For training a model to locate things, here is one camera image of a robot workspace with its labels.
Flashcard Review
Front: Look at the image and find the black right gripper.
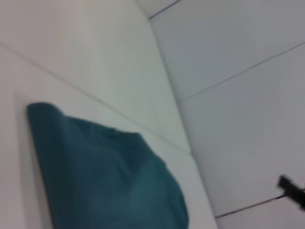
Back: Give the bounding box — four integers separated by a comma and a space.
276, 175, 305, 212

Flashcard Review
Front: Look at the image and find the teal T-shirt with FREE print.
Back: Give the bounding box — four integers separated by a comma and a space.
26, 102, 190, 229

